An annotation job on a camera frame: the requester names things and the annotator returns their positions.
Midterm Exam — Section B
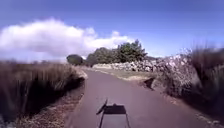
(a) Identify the brown dirt verge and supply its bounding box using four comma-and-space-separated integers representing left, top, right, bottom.
14, 84, 86, 128

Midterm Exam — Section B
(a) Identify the group of green trees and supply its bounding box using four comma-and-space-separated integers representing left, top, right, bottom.
85, 39, 148, 65

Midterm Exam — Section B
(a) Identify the dry stone wall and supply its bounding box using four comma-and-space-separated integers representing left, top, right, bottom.
92, 54, 191, 73

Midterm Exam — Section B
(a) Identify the green grass verge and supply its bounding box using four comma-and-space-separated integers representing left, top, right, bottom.
87, 66, 158, 83

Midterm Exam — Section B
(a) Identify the grey asphalt path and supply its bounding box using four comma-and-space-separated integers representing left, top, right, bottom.
64, 68, 215, 128

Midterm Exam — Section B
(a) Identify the tall dry grass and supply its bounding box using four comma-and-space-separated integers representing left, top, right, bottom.
0, 59, 88, 125

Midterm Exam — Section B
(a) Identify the round dark tree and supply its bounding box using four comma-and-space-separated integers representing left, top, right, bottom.
66, 53, 85, 66

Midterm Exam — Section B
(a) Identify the dark bush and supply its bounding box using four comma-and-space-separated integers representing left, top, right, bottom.
151, 44, 224, 118

